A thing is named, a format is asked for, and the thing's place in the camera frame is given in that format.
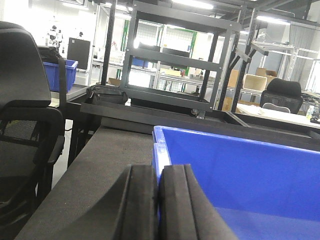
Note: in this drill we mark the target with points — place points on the large blue plastic bin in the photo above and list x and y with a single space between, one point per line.
263 191

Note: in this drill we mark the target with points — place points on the black office chair right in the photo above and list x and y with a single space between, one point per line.
283 93

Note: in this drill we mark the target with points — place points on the cardboard box open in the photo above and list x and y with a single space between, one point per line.
254 82

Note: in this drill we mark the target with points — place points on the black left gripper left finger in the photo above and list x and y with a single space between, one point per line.
127 211

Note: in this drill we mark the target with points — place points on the black metal shelving cart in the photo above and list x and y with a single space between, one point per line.
179 18

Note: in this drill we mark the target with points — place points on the black bag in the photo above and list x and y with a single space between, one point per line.
98 94

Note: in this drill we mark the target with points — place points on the black office chair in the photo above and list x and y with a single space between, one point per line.
283 93
31 130

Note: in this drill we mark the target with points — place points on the black office chair left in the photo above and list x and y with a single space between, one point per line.
31 130

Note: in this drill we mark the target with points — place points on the dark grey conveyor belt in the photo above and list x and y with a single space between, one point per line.
87 179

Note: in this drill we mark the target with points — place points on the black conveyor frame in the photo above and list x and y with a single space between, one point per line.
143 120

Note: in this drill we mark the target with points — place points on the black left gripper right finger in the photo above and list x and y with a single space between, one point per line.
185 211

